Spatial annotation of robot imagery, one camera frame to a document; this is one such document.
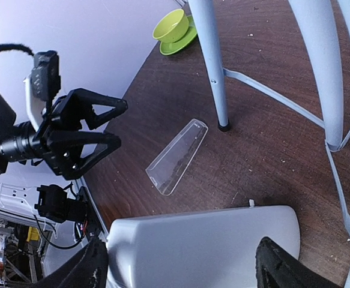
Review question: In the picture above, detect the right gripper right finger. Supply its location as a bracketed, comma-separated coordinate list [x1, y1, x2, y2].
[256, 237, 338, 288]

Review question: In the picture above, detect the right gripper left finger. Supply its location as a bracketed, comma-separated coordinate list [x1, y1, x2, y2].
[36, 238, 109, 287]

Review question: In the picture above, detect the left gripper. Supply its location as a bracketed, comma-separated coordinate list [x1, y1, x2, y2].
[0, 88, 128, 180]

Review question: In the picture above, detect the white metronome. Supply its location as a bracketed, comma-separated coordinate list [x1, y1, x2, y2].
[106, 205, 300, 287]

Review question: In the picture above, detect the clear metronome front cover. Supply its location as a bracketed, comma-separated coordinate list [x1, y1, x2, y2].
[145, 119, 208, 196]

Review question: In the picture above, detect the white perforated music stand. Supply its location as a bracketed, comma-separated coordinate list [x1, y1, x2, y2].
[188, 1, 350, 287]

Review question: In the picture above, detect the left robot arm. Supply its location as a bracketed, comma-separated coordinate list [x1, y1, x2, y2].
[0, 88, 128, 223]

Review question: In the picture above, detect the equipment under table edge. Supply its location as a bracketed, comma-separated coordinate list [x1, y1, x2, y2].
[0, 221, 48, 287]

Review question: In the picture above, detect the green bowl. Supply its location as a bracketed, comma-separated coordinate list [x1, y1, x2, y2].
[152, 8, 189, 43]

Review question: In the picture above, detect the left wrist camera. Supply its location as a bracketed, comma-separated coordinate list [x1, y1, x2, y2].
[24, 50, 61, 131]

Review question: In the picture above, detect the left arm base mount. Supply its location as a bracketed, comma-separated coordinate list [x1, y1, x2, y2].
[34, 183, 103, 250]

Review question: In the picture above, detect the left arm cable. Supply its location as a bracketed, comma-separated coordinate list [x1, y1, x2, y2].
[0, 43, 36, 61]

